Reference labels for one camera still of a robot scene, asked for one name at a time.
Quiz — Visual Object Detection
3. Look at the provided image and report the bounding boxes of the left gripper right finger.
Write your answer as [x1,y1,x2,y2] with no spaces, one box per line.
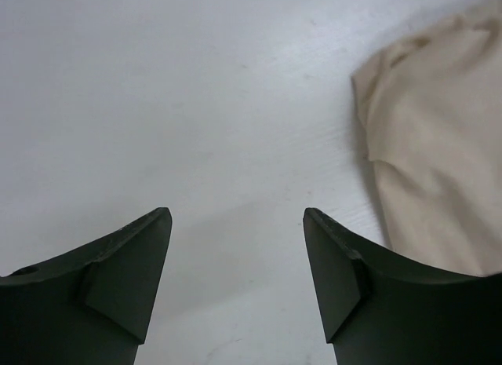
[303,208,501,364]

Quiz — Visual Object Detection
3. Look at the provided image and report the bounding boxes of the beige trousers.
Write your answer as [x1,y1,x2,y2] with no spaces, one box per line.
[352,0,501,276]

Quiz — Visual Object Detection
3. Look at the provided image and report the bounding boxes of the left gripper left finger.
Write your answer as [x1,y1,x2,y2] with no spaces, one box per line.
[1,207,172,364]

